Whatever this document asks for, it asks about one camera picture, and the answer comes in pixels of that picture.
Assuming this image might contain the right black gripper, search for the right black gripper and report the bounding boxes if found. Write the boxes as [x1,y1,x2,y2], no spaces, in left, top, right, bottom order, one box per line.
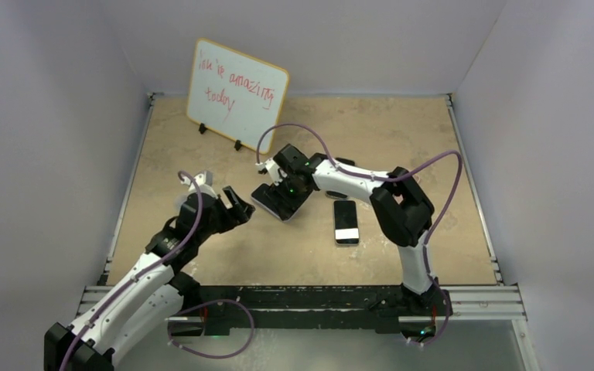
[265,173,314,222]

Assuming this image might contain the black smartphone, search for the black smartphone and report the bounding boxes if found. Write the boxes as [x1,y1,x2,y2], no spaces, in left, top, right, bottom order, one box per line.
[333,200,360,246]

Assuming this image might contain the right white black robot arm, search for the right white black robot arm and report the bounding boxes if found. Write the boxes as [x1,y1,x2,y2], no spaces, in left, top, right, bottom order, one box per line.
[256,145,435,315]

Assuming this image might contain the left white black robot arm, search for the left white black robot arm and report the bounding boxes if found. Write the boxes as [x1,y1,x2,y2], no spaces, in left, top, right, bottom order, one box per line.
[43,185,255,370]

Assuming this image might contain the black phone on table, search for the black phone on table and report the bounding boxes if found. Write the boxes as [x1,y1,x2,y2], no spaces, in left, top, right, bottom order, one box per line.
[325,157,356,200]

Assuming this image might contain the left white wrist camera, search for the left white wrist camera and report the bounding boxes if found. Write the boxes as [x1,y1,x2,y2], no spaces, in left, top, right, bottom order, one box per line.
[189,170,217,198]

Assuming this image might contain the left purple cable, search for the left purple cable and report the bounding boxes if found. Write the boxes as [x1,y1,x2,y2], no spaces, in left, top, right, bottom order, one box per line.
[58,170,205,371]

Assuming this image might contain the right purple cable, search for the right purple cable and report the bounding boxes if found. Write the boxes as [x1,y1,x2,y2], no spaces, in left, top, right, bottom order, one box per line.
[254,123,463,280]

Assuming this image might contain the white whiteboard with yellow frame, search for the white whiteboard with yellow frame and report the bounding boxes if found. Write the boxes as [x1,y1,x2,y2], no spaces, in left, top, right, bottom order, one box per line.
[186,38,290,154]

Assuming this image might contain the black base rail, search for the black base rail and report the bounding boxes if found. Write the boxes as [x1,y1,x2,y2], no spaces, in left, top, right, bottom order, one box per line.
[184,284,453,339]

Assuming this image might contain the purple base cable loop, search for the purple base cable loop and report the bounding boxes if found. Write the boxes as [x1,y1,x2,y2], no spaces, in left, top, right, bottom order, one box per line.
[166,299,254,359]

